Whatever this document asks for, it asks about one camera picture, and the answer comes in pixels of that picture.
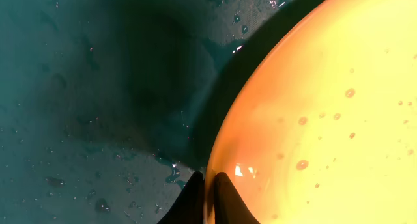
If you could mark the yellow plate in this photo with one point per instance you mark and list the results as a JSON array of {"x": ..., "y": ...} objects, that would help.
[{"x": 324, "y": 131}]

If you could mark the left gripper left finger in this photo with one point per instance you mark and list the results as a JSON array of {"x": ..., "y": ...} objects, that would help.
[{"x": 188, "y": 207}]

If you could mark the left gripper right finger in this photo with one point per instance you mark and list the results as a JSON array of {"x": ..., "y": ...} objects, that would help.
[{"x": 229, "y": 208}]

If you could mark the teal plastic tray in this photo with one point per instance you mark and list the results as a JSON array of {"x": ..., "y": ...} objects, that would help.
[{"x": 109, "y": 106}]

